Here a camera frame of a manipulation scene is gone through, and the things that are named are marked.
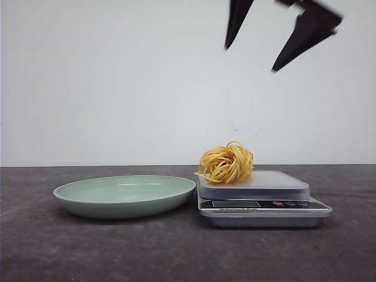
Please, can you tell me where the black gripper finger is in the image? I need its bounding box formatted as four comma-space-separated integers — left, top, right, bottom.
272, 0, 343, 72
224, 0, 254, 49

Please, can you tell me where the yellow vermicelli noodle bundle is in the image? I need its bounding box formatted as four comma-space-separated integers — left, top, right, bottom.
195, 141, 254, 184

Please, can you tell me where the silver digital kitchen scale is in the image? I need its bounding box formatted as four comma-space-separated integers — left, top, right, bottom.
197, 170, 333, 228

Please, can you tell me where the light green round plate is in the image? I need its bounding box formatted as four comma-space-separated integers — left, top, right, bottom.
53, 175, 196, 219

